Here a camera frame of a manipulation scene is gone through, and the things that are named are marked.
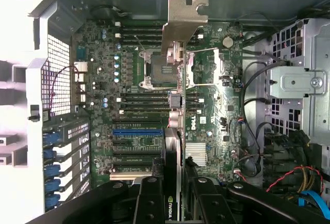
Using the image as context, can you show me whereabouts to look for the silver chipset heatsink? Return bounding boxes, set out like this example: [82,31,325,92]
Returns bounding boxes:
[185,142,207,166]

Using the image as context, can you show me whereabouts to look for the black round case speaker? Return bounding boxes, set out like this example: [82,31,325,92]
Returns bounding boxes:
[241,156,261,179]

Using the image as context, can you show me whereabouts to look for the blue expansion slot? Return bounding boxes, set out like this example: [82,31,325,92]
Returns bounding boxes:
[112,129,163,136]

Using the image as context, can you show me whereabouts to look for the green Dell motherboard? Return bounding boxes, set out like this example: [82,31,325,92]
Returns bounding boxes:
[71,19,244,191]

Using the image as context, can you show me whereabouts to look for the metal socket cover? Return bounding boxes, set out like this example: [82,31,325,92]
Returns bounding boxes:
[187,48,224,87]

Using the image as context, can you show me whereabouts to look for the CPU socket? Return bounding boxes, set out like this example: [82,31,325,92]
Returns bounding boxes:
[139,50,179,88]

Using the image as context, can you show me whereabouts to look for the small silver heatsink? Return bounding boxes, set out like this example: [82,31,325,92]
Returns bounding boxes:
[74,62,88,74]

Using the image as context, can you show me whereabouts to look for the metal disk bay cage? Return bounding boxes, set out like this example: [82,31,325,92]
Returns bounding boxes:
[265,17,330,137]

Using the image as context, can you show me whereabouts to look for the socket locking lever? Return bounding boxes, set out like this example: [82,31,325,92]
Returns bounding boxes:
[134,35,148,54]

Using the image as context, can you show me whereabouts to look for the coin battery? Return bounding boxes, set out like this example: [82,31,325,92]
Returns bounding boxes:
[222,36,235,49]

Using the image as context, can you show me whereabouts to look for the black open PC case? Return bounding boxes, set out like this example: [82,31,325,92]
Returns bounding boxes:
[0,0,330,224]

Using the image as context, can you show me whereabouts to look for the red black wire bundle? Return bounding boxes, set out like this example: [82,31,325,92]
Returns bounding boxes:
[265,166,324,194]

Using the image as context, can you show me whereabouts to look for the blue disk wire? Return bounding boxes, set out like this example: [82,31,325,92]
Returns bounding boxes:
[298,189,324,209]

